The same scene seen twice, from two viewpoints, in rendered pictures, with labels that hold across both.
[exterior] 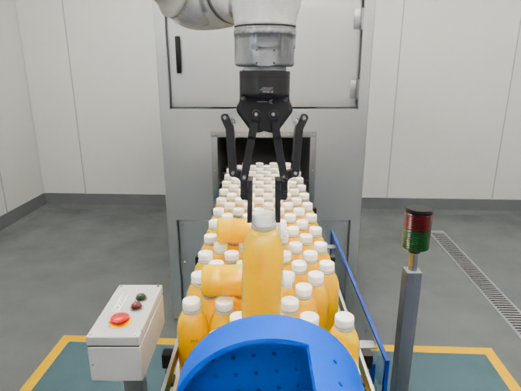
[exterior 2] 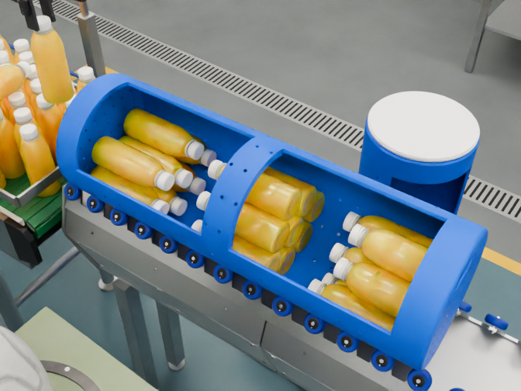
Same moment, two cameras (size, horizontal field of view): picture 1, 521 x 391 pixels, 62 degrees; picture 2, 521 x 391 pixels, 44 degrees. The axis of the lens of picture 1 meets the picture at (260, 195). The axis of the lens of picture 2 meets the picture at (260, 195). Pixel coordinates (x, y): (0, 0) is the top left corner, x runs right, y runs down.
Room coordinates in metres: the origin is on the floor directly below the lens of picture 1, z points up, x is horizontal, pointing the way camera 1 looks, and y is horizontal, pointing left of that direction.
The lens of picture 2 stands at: (-0.41, 0.76, 2.04)
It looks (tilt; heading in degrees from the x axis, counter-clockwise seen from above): 45 degrees down; 304
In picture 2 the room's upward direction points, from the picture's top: straight up
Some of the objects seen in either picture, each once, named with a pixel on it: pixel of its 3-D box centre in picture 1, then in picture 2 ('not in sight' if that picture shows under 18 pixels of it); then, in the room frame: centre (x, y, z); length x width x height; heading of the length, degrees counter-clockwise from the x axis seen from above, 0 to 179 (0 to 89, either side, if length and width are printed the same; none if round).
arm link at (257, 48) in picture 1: (264, 50); not in sight; (0.67, -0.01, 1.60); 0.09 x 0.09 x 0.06
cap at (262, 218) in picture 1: (263, 218); (41, 23); (0.67, -0.01, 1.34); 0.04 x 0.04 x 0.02
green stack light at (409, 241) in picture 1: (415, 237); not in sight; (0.97, -0.38, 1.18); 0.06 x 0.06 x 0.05
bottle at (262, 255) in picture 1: (262, 271); (51, 63); (0.67, 0.00, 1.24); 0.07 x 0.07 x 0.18
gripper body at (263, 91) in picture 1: (264, 101); not in sight; (0.67, -0.01, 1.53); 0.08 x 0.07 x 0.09; 90
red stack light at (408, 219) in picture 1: (418, 219); not in sight; (0.97, -0.38, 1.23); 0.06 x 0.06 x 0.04
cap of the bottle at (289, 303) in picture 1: (289, 303); (38, 85); (0.83, -0.06, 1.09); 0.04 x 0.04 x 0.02
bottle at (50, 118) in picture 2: not in sight; (53, 130); (0.77, -0.03, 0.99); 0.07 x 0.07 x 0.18
